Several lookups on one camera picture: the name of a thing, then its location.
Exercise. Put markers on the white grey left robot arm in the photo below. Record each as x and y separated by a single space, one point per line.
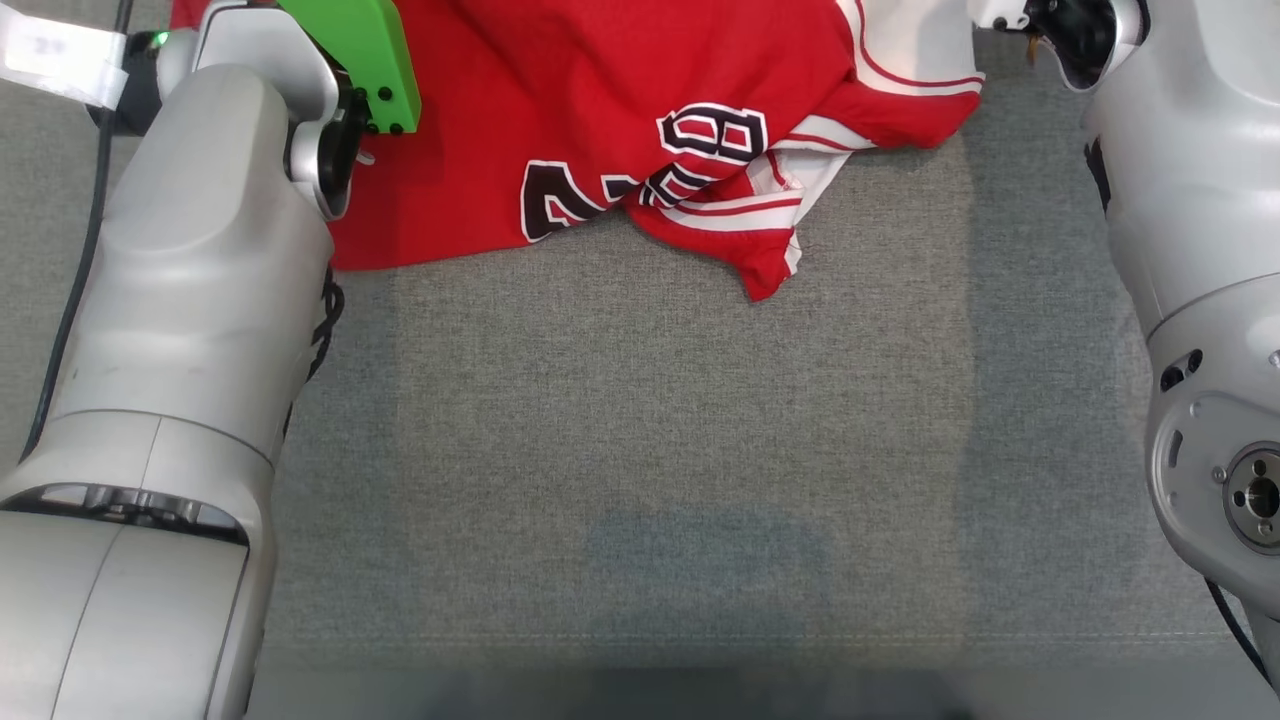
170 350

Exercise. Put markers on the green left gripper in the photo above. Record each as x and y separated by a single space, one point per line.
375 60

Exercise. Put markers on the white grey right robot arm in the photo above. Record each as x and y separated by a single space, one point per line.
1200 200

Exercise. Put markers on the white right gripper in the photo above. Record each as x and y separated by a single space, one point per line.
1000 12

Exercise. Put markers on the red white basketball jersey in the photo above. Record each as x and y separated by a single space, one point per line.
560 90

